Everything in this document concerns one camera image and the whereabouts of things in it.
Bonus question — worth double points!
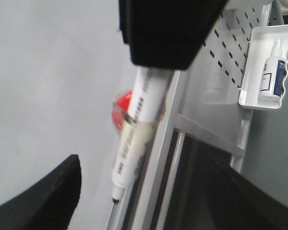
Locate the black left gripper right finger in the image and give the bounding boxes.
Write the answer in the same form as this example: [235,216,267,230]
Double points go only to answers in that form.
[118,0,227,70]

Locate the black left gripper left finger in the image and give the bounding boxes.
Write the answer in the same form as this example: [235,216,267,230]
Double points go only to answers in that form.
[0,154,82,230]

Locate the white black whiteboard marker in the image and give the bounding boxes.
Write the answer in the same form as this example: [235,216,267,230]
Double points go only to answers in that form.
[111,67,175,203]

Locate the red round magnet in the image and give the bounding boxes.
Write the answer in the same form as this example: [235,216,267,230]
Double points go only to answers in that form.
[111,90,132,132]

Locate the whiteboard cleaner spray bottle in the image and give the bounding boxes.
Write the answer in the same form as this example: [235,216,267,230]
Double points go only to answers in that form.
[258,39,286,103]

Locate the white perforated pegboard panel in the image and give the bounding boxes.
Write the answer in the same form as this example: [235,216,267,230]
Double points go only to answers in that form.
[179,5,269,152]

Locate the white metal stand frame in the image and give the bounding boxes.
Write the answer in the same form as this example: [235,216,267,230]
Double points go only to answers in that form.
[139,4,272,230]

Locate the whiteboard with aluminium frame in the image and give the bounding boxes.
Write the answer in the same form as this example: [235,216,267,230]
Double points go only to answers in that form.
[0,0,143,230]

